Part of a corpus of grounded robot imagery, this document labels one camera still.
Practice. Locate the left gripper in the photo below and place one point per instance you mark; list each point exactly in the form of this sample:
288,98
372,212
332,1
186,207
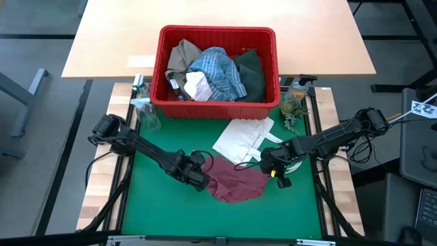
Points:
194,174

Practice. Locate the maroon garment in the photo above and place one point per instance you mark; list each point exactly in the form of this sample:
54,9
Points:
235,184

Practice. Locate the black table base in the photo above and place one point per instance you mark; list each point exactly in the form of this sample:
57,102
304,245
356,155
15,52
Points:
392,88

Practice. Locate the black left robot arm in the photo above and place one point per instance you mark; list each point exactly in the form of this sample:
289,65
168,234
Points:
150,152

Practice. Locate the amber spray bottle black trigger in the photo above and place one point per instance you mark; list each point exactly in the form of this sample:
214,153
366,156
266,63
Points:
297,89

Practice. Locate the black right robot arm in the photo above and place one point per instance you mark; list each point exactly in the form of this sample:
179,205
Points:
327,143

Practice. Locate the dark green garment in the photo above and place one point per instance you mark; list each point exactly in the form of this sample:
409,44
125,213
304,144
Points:
252,75

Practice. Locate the silver camera mount bar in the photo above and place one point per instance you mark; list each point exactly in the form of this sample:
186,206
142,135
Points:
126,239

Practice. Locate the light wooden table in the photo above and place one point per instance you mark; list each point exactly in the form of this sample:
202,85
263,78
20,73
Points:
119,34

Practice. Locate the grey metal table leg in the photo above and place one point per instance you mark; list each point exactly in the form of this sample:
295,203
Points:
30,92

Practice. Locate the black keyboard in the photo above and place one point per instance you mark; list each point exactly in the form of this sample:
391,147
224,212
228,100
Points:
428,212

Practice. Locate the black aluminium table frame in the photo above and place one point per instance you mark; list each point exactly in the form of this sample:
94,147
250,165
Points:
119,212

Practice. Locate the red plastic laundry bin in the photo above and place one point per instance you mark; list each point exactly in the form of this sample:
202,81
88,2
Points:
211,111

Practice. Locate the white printed flag tag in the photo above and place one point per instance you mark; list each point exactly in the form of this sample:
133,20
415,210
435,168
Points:
423,109

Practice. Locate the clear plastic spray bottle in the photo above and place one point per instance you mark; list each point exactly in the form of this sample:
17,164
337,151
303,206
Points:
148,114

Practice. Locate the khaki trousers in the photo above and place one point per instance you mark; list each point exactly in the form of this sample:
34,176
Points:
182,54

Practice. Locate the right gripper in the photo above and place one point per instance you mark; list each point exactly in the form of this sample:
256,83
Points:
278,160

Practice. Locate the small potted succulent plant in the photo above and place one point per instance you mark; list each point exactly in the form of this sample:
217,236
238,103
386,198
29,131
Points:
292,107

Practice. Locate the cream canvas tote bag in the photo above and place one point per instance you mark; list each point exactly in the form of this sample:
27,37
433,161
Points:
239,136

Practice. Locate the blue striped shirt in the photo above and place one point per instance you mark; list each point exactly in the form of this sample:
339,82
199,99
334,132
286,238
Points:
222,75

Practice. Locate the white garment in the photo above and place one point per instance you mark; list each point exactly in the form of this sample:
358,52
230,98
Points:
198,85

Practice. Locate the black computer mouse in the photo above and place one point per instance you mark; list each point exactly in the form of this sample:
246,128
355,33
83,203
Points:
409,235

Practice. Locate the dark grey desk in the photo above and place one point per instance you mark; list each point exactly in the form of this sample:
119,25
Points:
413,153

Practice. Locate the white paper sheet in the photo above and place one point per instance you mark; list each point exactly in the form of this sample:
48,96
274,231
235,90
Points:
141,61

